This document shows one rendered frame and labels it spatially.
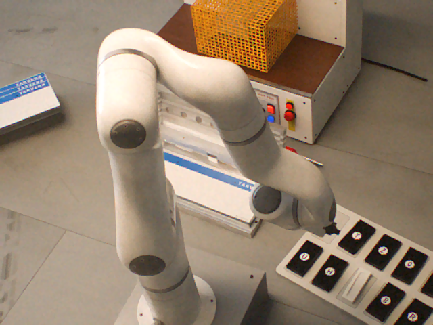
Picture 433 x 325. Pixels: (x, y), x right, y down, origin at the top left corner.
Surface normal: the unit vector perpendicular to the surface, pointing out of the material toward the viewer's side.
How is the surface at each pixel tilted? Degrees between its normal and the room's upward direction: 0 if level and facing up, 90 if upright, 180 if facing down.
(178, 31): 0
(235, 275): 3
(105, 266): 0
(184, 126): 79
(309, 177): 43
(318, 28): 90
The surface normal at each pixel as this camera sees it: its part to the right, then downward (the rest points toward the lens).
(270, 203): -0.41, -0.18
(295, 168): 0.37, -0.38
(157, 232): 0.33, 0.33
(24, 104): -0.11, -0.66
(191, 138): -0.51, 0.54
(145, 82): 0.65, -0.51
